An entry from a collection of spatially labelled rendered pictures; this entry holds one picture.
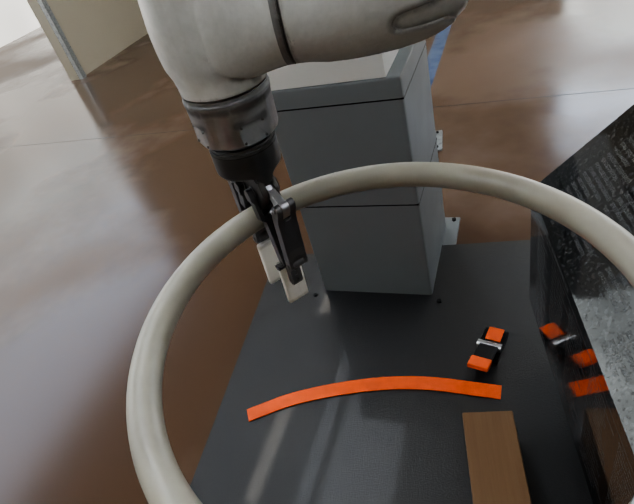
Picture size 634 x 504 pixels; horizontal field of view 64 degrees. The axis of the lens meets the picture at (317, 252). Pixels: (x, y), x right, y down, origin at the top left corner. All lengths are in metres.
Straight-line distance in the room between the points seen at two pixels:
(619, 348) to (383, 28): 0.57
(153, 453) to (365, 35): 0.38
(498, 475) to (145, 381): 0.96
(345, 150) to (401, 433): 0.81
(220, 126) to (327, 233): 1.23
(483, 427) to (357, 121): 0.85
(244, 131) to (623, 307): 0.61
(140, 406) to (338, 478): 1.05
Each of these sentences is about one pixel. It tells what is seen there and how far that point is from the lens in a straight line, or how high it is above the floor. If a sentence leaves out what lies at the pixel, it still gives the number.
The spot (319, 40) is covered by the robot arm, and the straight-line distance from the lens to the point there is 0.47.
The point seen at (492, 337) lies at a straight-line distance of 1.66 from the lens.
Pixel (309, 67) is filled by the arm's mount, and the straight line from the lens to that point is 1.44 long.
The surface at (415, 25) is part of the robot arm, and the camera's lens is 0.48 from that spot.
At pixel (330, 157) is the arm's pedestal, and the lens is 1.54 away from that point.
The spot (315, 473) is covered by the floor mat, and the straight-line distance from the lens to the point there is 1.49.
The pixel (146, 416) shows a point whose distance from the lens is 0.46.
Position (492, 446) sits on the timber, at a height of 0.13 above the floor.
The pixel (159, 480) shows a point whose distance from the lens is 0.43.
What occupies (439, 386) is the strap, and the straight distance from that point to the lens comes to 1.57.
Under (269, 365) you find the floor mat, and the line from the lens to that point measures 1.75.
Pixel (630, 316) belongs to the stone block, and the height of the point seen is 0.68.
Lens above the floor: 1.30
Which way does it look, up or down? 37 degrees down
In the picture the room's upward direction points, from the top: 18 degrees counter-clockwise
